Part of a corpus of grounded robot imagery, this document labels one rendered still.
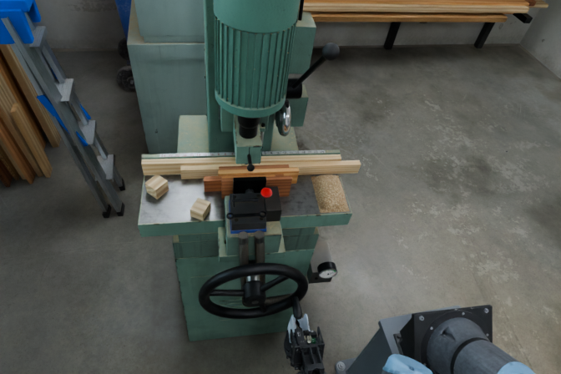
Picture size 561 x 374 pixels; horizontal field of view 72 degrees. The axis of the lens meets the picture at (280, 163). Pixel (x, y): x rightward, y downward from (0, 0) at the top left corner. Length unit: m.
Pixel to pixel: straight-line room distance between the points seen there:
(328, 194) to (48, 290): 1.45
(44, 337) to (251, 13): 1.66
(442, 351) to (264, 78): 0.89
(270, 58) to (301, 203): 0.47
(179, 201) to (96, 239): 1.14
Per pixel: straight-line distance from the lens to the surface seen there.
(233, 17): 0.80
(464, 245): 2.48
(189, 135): 1.46
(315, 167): 1.20
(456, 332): 1.28
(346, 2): 3.09
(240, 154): 1.05
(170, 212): 1.11
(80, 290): 2.10
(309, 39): 1.13
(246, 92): 0.88
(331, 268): 1.29
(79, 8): 3.45
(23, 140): 2.43
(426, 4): 3.40
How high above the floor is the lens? 1.79
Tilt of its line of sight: 46 degrees down
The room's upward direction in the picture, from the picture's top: 9 degrees clockwise
